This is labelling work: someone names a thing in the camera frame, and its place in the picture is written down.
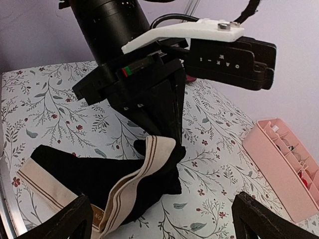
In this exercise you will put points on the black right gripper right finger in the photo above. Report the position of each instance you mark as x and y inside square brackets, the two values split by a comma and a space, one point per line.
[252, 220]

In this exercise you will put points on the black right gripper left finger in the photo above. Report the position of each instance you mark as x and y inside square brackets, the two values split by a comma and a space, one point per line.
[72, 222]

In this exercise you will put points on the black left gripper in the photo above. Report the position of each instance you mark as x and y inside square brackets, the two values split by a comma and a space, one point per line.
[149, 92]

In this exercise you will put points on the black underwear beige waistband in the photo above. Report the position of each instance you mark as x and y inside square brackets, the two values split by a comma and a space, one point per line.
[119, 191]

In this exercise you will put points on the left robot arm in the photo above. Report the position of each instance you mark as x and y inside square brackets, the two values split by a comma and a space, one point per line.
[107, 25]

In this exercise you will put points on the pink divided storage box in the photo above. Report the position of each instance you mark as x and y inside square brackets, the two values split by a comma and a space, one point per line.
[287, 165]

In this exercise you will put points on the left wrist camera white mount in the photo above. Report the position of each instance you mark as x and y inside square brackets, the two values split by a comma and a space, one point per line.
[218, 51]

